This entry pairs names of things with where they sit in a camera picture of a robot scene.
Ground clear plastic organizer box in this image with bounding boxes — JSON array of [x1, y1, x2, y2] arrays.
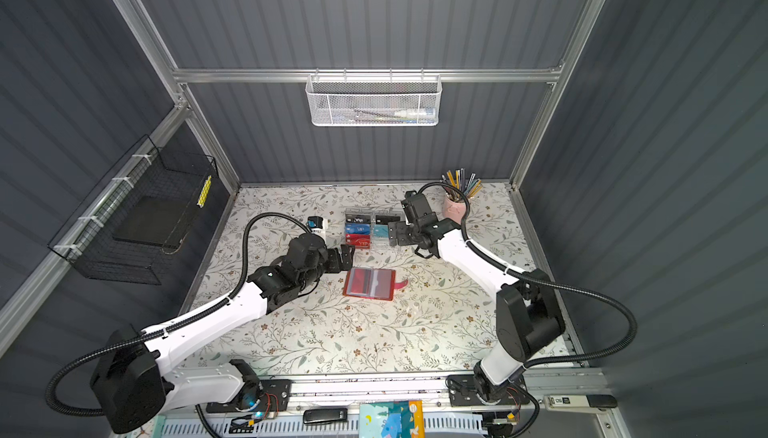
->
[[344, 207, 404, 249]]

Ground red card holder wallet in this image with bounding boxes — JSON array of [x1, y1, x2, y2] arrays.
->
[[343, 267, 409, 301]]

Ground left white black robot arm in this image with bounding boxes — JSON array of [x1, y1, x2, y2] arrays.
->
[[89, 233, 355, 434]]

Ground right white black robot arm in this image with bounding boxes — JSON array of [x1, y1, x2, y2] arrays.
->
[[390, 190, 565, 400]]

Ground red VIP card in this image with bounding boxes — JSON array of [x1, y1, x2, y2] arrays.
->
[[345, 234, 371, 249]]

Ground black VIP card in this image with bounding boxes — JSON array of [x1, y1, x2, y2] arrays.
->
[[375, 214, 401, 226]]

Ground dark blue VIP card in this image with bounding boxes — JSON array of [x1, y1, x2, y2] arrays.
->
[[344, 223, 371, 235]]

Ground pink pen cup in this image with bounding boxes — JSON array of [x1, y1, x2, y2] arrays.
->
[[442, 195, 467, 224]]

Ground pens in pink cup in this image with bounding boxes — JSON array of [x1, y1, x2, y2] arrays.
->
[[441, 168, 483, 202]]

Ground markers in white basket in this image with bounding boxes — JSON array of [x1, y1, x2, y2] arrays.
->
[[353, 108, 438, 124]]

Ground yellow tag on basket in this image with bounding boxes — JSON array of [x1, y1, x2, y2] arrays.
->
[[196, 175, 212, 208]]

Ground black stapler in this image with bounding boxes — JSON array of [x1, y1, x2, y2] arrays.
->
[[302, 407, 348, 426]]

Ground black pad in basket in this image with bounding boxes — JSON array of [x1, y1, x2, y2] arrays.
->
[[113, 196, 196, 251]]

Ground colourful picture book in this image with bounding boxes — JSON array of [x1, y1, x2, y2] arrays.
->
[[358, 400, 425, 438]]

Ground small teal clock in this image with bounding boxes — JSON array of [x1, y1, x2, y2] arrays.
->
[[123, 415, 165, 438]]

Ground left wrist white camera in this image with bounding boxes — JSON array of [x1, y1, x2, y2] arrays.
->
[[307, 215, 327, 237]]

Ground left black corrugated cable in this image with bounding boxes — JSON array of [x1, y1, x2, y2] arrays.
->
[[44, 212, 313, 438]]

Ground black corrugated cable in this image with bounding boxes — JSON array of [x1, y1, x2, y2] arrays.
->
[[418, 181, 638, 438], [44, 212, 313, 438]]

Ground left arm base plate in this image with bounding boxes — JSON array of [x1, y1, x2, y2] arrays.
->
[[205, 379, 293, 414]]

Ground white wire mesh basket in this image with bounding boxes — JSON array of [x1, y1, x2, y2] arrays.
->
[[305, 75, 443, 127]]

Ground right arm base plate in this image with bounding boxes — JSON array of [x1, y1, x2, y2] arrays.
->
[[445, 374, 530, 407]]

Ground black wire wall basket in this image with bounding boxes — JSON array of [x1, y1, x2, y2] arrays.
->
[[48, 136, 218, 285]]

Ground right black corrugated cable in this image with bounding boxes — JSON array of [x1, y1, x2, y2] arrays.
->
[[418, 181, 638, 438]]

